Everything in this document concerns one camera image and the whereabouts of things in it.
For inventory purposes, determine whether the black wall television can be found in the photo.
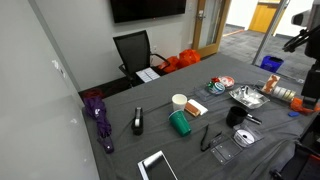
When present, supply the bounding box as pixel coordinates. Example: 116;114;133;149
110;0;187;23

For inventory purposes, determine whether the blue recycling bin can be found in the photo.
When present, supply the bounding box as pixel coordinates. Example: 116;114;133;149
260;56;284;73

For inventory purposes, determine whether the orange plastic bag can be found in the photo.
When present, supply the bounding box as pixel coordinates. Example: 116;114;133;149
157;49;200;73

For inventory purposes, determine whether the crumpled foil tray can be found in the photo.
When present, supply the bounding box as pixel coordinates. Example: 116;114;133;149
229;85;269;109

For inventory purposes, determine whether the green plastic cup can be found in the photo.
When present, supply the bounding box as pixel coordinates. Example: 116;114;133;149
168;110;191;137

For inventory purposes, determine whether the brown and white sponge block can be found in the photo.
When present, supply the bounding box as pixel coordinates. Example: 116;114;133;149
185;99;208;117

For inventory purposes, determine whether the wooden door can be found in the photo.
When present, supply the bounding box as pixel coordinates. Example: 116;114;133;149
192;0;231;58

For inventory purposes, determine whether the black strap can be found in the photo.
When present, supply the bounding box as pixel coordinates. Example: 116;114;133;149
199;123;223;153

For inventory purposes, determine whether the orange crumpled cloth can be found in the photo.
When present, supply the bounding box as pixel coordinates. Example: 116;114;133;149
290;97;320;115

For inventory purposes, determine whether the black mesh office chair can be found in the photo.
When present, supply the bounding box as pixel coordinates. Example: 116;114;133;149
113;30;171;87

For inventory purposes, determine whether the small blue eraser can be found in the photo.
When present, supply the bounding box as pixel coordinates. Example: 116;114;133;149
288;111;300;117

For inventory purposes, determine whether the black mug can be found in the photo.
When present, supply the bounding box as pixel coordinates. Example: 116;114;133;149
226;106;248;127

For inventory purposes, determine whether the white paper sheet on chair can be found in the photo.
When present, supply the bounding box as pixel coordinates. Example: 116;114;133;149
136;67;160;83

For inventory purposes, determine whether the clear case with disc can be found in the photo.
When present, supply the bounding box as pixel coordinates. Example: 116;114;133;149
233;123;264;148

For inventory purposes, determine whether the tablet with white frame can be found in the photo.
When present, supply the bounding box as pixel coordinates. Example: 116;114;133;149
138;151;178;180

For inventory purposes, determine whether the white paper cup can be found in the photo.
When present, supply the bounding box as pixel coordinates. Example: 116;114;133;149
172;94;187;111

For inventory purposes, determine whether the black tripod equipment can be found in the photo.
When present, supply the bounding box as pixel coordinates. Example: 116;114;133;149
282;0;320;110

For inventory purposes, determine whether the purple folded umbrella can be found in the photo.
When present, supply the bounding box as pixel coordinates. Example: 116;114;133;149
83;91;114;154

